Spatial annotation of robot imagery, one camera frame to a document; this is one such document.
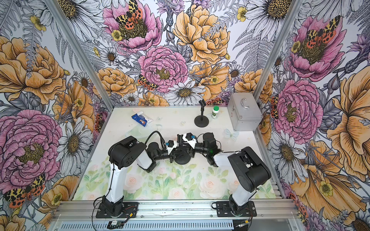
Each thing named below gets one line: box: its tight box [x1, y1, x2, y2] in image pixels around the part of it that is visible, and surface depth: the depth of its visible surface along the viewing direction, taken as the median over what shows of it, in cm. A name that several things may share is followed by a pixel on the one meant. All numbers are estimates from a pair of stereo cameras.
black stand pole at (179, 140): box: [176, 133, 184, 149], surface depth 81 cm
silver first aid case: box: [227, 92, 264, 132], surface depth 103 cm
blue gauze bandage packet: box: [131, 111, 154, 128], surface depth 113 cm
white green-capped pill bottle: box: [211, 105, 220, 120], surface depth 112 cm
